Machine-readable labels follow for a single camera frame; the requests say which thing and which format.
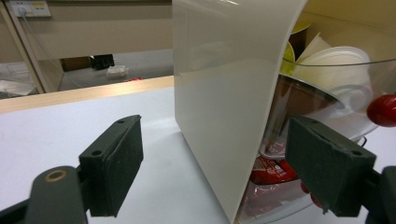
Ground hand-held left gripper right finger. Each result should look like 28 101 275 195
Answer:
284 115 378 218

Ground white table mat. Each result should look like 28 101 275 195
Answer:
0 85 396 224

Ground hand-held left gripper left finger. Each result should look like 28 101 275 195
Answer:
78 114 145 218

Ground white plastic packet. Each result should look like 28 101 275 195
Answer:
106 64 131 79

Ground yellow bowl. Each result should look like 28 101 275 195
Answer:
279 21 313 77

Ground red snack packets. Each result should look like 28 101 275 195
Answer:
247 154 299 187

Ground brown cardboard box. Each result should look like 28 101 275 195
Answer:
60 56 93 73

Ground white bowl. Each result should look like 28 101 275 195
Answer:
292 32 374 98

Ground white wall socket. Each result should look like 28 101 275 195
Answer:
8 0 52 19

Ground black object under desk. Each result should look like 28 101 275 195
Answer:
89 53 116 71

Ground beige desk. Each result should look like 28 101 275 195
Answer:
0 1 175 95

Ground cream bread box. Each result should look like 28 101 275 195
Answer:
172 0 396 224

